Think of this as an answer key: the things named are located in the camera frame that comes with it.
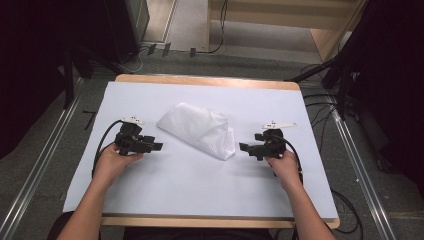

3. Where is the white mesh laundry bag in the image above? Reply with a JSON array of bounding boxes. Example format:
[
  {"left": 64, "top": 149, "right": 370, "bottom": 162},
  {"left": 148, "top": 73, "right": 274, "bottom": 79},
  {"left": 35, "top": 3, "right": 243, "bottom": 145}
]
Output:
[{"left": 156, "top": 101, "right": 237, "bottom": 162}]

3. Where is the black floor cable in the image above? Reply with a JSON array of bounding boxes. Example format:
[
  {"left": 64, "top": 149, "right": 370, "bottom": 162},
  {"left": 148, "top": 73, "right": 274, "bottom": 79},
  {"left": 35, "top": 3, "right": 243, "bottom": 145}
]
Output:
[{"left": 329, "top": 188, "right": 364, "bottom": 235}]

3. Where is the person's left hand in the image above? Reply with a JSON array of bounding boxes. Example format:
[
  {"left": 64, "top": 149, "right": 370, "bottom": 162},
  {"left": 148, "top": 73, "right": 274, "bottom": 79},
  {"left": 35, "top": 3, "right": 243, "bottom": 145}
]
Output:
[{"left": 93, "top": 143, "right": 145, "bottom": 184}]

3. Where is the dark cabinet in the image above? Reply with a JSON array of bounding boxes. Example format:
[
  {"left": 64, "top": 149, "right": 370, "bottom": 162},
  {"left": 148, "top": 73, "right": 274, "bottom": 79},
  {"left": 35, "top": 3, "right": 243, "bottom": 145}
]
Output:
[{"left": 74, "top": 0, "right": 151, "bottom": 64}]

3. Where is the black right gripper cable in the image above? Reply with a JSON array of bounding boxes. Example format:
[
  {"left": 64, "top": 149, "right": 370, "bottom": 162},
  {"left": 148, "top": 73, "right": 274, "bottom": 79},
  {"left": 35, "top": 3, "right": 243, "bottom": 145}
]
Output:
[{"left": 272, "top": 134, "right": 305, "bottom": 185}]

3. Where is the white table sheet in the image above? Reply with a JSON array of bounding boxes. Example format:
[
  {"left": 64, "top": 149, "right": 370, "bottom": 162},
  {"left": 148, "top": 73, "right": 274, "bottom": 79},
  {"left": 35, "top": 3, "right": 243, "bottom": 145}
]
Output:
[{"left": 62, "top": 80, "right": 340, "bottom": 220}]

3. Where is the black metal stand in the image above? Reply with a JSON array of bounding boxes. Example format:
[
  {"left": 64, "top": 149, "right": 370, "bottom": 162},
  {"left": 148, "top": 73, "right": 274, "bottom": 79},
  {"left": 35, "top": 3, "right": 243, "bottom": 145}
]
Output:
[
  {"left": 284, "top": 56, "right": 361, "bottom": 121},
  {"left": 61, "top": 43, "right": 129, "bottom": 110}
]

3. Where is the person's dark clothing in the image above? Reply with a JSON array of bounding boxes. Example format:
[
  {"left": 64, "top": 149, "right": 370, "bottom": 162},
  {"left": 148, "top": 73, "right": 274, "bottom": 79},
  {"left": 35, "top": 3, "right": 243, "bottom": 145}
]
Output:
[{"left": 46, "top": 211, "right": 301, "bottom": 240}]

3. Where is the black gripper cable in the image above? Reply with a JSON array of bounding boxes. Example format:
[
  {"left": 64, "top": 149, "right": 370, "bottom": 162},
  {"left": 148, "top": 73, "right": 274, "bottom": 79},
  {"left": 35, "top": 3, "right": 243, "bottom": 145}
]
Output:
[
  {"left": 272, "top": 134, "right": 305, "bottom": 185},
  {"left": 91, "top": 119, "right": 125, "bottom": 178}
]

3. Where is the wooden table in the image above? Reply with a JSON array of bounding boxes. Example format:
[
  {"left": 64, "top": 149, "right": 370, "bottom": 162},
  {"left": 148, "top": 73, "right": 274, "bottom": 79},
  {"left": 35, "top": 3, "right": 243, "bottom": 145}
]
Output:
[{"left": 99, "top": 73, "right": 341, "bottom": 230}]

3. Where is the person's right hand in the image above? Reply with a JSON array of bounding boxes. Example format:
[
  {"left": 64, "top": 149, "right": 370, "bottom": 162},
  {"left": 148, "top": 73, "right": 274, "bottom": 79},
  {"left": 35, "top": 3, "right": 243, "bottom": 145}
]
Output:
[{"left": 264, "top": 148, "right": 303, "bottom": 192}]

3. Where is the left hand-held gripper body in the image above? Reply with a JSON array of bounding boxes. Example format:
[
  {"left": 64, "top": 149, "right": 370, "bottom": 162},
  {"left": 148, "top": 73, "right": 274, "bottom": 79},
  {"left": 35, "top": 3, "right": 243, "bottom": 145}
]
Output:
[{"left": 114, "top": 115, "right": 156, "bottom": 156}]

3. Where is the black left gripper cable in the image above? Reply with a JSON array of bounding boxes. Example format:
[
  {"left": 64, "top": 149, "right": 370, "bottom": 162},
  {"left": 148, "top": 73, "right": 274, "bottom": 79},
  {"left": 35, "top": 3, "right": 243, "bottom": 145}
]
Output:
[{"left": 91, "top": 119, "right": 125, "bottom": 178}]

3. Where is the black hanging cable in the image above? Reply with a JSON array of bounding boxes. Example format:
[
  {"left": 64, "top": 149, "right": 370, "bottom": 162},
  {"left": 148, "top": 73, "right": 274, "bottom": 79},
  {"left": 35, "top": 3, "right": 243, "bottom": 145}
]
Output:
[{"left": 194, "top": 0, "right": 229, "bottom": 55}]

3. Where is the light wooden shelf unit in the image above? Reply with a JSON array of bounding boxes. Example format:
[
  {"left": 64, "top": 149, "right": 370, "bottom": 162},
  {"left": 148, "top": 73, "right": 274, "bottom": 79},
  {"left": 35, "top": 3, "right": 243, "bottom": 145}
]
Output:
[{"left": 205, "top": 0, "right": 368, "bottom": 63}]

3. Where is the metal floor rail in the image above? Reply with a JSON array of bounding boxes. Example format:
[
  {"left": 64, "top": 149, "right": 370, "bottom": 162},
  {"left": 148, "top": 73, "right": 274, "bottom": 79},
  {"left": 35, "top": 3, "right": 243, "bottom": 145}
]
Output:
[
  {"left": 0, "top": 78, "right": 84, "bottom": 240},
  {"left": 324, "top": 94, "right": 398, "bottom": 240}
]

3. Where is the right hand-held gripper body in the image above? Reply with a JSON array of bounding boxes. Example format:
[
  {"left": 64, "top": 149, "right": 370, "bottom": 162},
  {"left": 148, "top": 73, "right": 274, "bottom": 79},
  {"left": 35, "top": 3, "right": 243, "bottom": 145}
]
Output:
[{"left": 254, "top": 120, "right": 298, "bottom": 162}]

